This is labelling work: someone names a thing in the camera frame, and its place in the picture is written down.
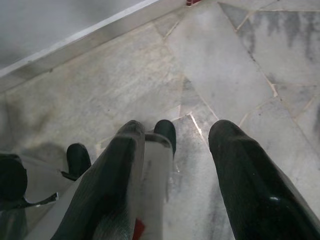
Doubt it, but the black rounded robot part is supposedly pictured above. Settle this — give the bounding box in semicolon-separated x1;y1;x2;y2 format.
0;153;29;209

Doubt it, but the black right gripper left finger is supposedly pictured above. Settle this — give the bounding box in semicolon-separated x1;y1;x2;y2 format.
51;119;146;240

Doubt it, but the silver skirting strip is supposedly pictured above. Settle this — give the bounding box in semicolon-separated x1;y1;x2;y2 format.
0;0;191;87

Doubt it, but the black robot left foot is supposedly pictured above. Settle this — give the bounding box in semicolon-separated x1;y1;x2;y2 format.
66;142;92;182

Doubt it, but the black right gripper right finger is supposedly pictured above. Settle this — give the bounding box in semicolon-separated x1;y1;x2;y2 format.
208;119;320;240

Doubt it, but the black robot right foot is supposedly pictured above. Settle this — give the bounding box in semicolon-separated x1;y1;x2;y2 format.
153;119;177;161

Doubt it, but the black robot foot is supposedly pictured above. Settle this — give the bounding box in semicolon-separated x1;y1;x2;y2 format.
66;142;92;182
153;119;177;161

